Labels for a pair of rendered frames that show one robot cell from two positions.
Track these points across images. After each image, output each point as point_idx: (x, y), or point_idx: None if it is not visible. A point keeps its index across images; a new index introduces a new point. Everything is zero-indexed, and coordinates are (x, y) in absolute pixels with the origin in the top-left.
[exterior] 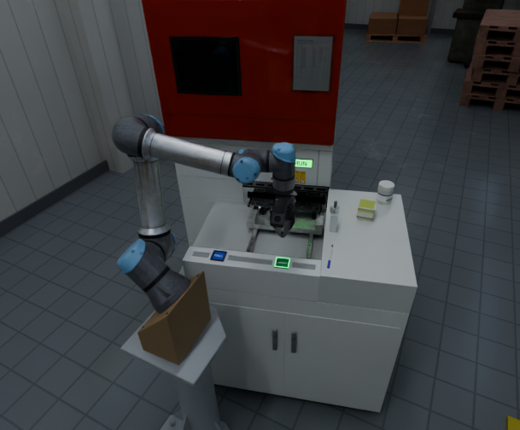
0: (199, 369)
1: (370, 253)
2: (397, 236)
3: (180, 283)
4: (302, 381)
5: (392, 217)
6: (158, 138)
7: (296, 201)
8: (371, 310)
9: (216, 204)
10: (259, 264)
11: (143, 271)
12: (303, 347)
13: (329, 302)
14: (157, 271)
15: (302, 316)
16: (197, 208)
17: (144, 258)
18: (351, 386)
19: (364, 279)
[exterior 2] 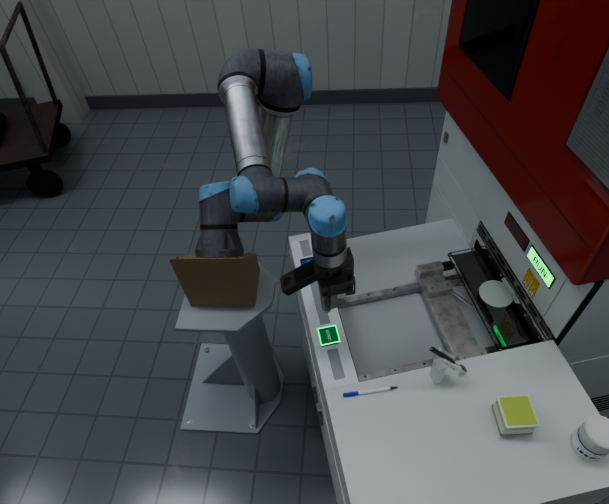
0: (190, 325)
1: (407, 450)
2: (481, 492)
3: (215, 248)
4: (328, 458)
5: (540, 472)
6: (231, 92)
7: (503, 308)
8: (344, 492)
9: (448, 221)
10: (314, 311)
11: (201, 210)
12: (325, 432)
13: (329, 425)
14: (209, 221)
15: (322, 404)
16: (438, 209)
17: (209, 201)
18: None
19: (342, 453)
